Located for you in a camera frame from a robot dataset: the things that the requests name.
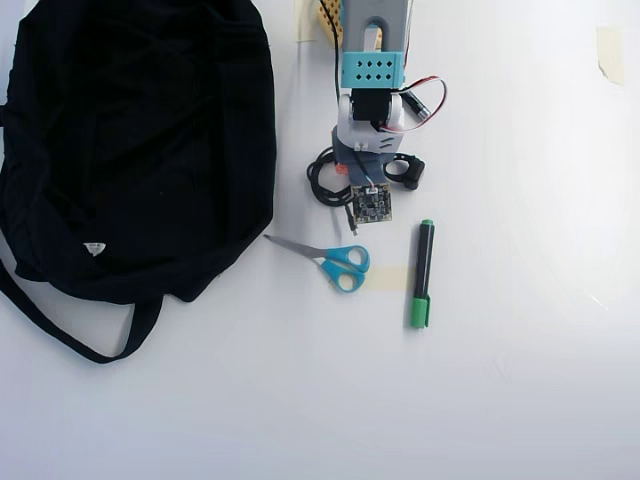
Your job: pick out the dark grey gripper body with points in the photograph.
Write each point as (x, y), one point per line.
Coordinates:
(361, 172)

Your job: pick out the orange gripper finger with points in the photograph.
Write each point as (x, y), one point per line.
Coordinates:
(341, 170)

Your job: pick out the teal grey white robot arm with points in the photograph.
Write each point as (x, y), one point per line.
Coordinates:
(372, 70)

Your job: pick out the black cloth bag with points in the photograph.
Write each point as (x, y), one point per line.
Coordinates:
(135, 150)

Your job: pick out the wide beige masking tape strip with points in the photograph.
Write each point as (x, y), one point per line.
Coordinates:
(390, 278)

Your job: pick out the green and black marker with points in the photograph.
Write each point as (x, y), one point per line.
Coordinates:
(422, 270)

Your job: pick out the yellow perforated block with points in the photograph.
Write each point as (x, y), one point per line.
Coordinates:
(330, 25)

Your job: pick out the beige masking tape piece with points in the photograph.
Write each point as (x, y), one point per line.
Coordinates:
(611, 52)
(305, 22)

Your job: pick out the black camera circuit board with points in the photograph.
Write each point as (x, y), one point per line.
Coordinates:
(372, 204)

